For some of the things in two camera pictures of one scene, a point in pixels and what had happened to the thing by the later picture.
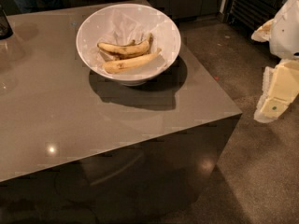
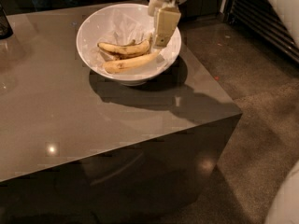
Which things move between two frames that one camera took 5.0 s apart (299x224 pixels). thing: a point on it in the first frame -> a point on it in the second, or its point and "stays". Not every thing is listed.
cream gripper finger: [263, 34] -> [154, 5]
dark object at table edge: [6, 29] stays
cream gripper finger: [280, 87] -> [167, 20]
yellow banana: [121, 64] stays
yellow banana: [133, 49] stays
